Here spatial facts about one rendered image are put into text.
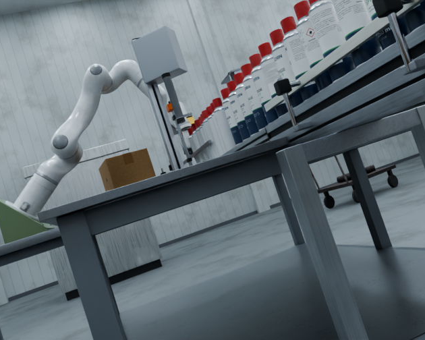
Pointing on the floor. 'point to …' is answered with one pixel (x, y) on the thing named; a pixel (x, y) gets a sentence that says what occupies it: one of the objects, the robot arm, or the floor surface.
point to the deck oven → (149, 246)
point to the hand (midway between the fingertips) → (197, 158)
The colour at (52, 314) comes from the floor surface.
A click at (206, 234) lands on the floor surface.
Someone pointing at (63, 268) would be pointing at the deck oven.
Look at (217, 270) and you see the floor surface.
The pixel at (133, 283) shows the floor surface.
